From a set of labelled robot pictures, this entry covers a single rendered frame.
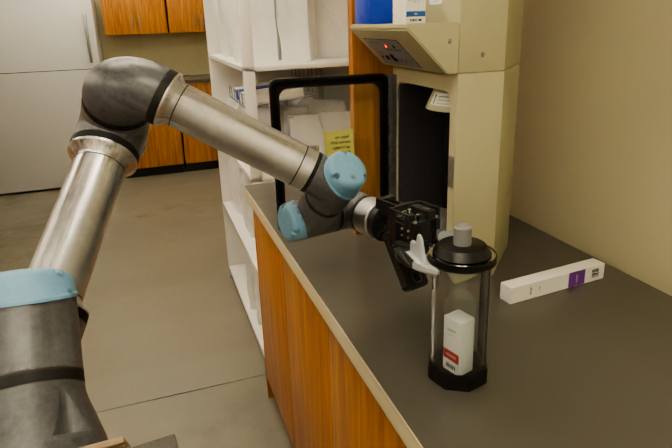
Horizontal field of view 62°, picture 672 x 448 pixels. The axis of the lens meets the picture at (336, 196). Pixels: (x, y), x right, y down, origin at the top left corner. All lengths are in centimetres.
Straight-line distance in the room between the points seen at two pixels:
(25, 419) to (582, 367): 84
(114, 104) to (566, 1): 113
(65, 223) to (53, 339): 27
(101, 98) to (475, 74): 72
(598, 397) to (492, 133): 56
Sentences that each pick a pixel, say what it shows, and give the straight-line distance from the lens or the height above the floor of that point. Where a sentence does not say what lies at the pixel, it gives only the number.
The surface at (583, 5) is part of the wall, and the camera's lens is 156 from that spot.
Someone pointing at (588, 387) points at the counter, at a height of 94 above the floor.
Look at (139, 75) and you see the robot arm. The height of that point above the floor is 145.
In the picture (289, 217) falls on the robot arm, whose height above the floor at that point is 118.
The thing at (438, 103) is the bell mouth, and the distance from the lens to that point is 131.
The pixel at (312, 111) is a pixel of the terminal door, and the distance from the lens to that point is 142.
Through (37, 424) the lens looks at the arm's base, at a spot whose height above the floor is 114.
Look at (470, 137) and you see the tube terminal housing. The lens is 123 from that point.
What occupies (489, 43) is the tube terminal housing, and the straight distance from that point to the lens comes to 122.
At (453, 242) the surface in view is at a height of 118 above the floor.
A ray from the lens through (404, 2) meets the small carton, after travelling 123.
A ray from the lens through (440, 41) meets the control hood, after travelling 117.
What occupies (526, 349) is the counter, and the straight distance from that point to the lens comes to 111.
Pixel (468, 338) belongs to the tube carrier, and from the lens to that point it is 94.
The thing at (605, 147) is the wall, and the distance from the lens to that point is 151.
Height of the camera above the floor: 152
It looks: 18 degrees down
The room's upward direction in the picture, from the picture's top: 2 degrees counter-clockwise
